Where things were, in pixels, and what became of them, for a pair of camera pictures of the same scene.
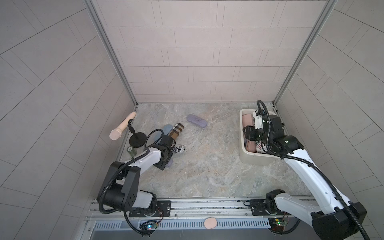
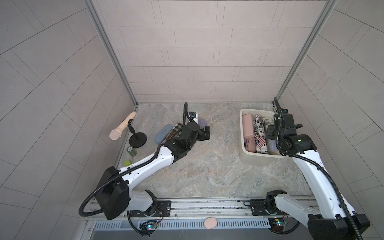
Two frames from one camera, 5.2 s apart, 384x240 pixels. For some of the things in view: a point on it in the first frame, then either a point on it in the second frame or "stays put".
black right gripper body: x=259 y=135 → x=272 y=134
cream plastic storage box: x=249 y=157 stays put
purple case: x=197 y=120 stays put
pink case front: x=247 y=120 stays put
